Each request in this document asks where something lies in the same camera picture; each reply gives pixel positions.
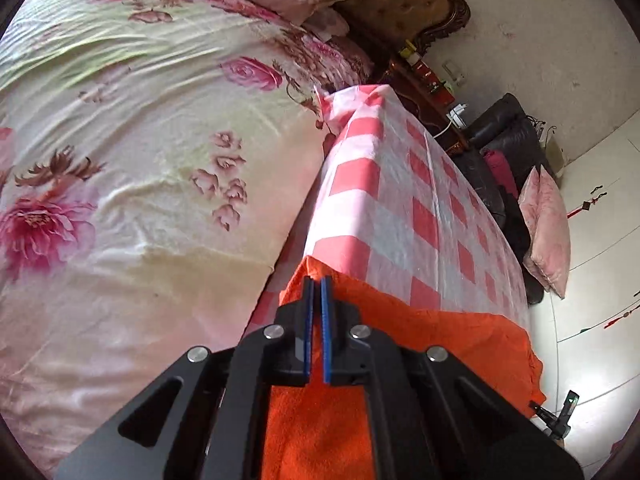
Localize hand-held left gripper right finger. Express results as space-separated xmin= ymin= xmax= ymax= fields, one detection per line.
xmin=320 ymin=276 xmax=586 ymax=480

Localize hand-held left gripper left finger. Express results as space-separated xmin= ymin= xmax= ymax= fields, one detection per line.
xmin=52 ymin=276 xmax=316 ymax=480

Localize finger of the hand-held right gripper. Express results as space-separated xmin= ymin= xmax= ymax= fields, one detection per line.
xmin=528 ymin=400 xmax=557 ymax=425

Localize orange pants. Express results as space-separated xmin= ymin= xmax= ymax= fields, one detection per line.
xmin=260 ymin=256 xmax=546 ymax=480

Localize red hanging ornament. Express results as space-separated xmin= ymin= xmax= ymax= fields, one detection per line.
xmin=602 ymin=290 xmax=640 ymax=332
xmin=566 ymin=191 xmax=609 ymax=220

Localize pink checked cloth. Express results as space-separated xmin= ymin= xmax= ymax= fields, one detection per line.
xmin=240 ymin=84 xmax=532 ymax=346

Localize white wardrobe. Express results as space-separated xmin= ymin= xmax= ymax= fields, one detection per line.
xmin=525 ymin=110 xmax=640 ymax=461

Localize pink cushion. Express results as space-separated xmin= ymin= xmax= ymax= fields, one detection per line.
xmin=517 ymin=165 xmax=572 ymax=301

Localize magenta cloth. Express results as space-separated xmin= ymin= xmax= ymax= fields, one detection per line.
xmin=480 ymin=147 xmax=522 ymax=197

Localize dark wooden nightstand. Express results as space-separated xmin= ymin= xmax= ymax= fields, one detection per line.
xmin=370 ymin=55 xmax=471 ymax=157

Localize floral bed sheet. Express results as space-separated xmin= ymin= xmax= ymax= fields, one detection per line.
xmin=0 ymin=0 xmax=376 ymax=476

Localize black leather sofa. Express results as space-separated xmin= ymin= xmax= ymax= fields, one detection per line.
xmin=452 ymin=92 xmax=557 ymax=306

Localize red box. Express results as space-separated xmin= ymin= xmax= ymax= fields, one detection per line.
xmin=416 ymin=60 xmax=442 ymax=92

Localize white charger with cable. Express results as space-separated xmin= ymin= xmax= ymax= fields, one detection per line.
xmin=433 ymin=104 xmax=469 ymax=140

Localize white wall socket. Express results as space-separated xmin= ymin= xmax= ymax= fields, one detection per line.
xmin=442 ymin=61 xmax=467 ymax=86

